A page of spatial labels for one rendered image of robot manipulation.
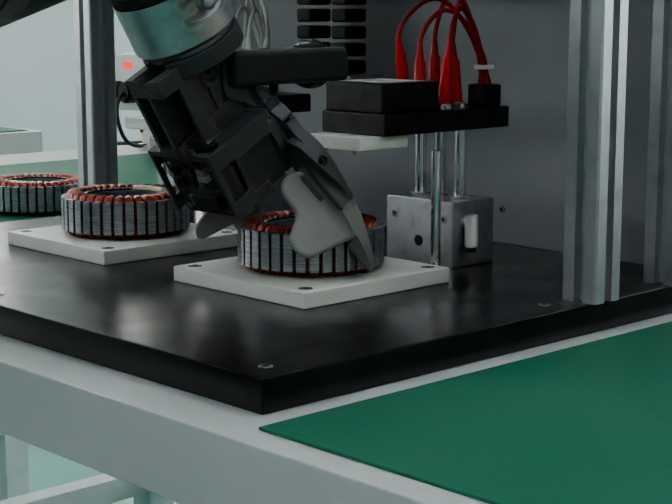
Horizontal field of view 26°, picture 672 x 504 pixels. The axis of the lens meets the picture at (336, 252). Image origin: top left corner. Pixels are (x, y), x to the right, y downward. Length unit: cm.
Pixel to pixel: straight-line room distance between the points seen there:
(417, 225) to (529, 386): 33
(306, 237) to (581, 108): 21
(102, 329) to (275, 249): 16
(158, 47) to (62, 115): 561
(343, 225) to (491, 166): 29
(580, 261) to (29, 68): 554
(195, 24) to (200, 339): 21
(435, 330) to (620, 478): 25
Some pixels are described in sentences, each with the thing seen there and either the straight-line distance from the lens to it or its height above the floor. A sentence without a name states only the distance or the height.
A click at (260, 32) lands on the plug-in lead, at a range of 139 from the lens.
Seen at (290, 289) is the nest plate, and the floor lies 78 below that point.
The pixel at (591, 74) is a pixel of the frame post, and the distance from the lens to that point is 103.
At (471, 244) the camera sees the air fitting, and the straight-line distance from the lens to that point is 117.
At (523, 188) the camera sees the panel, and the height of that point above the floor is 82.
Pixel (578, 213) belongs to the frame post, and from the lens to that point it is 105.
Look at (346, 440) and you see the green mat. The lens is 78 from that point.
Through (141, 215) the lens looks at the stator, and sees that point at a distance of 124.
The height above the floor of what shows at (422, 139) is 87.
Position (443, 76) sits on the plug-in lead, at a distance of 117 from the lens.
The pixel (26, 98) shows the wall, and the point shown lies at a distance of 650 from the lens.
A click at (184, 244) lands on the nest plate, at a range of 125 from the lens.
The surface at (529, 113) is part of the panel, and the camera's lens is 128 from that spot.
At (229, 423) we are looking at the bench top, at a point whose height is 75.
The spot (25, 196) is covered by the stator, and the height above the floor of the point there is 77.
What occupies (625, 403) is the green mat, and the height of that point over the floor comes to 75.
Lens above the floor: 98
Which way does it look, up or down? 10 degrees down
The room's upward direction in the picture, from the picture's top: straight up
